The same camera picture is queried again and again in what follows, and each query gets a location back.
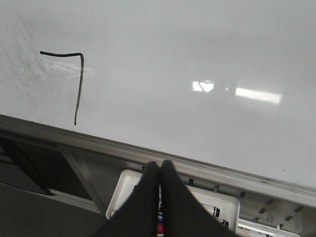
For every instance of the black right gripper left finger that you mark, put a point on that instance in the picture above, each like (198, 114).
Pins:
(138, 216)

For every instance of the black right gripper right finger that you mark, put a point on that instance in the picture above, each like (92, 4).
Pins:
(183, 215)

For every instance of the blue whiteboard marker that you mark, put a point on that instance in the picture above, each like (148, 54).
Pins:
(160, 214)

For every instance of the black cap whiteboard marker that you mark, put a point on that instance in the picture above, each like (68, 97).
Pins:
(220, 212)

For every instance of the black labelled whiteboard marker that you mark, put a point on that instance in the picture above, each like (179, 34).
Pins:
(224, 223)

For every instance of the white plastic marker tray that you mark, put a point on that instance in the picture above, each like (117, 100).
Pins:
(128, 182)

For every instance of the white whiteboard with metal frame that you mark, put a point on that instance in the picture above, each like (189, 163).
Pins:
(224, 88)

